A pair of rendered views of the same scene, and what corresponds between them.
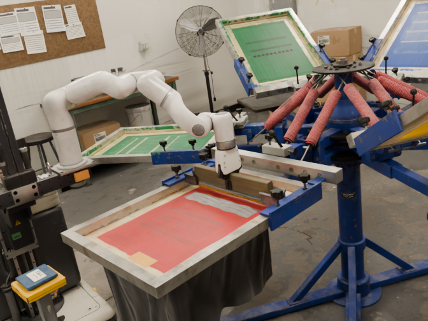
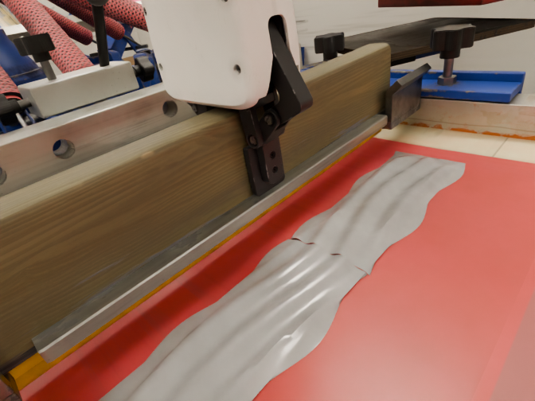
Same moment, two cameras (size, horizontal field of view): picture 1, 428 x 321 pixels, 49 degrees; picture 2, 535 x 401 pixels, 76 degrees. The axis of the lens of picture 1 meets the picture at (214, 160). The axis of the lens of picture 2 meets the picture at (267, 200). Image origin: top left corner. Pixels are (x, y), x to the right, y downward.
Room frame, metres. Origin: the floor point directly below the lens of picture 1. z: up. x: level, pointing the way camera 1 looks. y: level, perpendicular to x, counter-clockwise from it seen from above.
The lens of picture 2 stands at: (1.71, 0.19, 1.12)
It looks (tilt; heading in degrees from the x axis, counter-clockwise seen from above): 31 degrees down; 271
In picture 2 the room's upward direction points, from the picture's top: 11 degrees counter-clockwise
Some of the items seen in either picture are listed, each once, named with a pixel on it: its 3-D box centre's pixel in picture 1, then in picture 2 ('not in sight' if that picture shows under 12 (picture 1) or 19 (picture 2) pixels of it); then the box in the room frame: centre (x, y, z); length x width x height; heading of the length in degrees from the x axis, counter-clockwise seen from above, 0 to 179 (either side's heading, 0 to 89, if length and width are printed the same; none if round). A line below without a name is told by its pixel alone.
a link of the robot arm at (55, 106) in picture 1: (59, 109); not in sight; (1.90, 0.59, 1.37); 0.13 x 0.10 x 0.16; 165
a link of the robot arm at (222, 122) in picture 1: (214, 126); not in sight; (1.74, -0.02, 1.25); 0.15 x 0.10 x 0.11; 75
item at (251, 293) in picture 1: (230, 292); not in sight; (1.39, 0.01, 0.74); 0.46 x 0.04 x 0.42; 131
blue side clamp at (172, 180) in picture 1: (192, 177); not in sight; (1.95, 0.11, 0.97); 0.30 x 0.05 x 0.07; 131
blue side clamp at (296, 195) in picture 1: (292, 203); (382, 100); (1.53, -0.26, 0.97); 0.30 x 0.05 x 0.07; 131
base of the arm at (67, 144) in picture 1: (66, 146); not in sight; (1.90, 0.60, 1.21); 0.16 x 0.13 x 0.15; 35
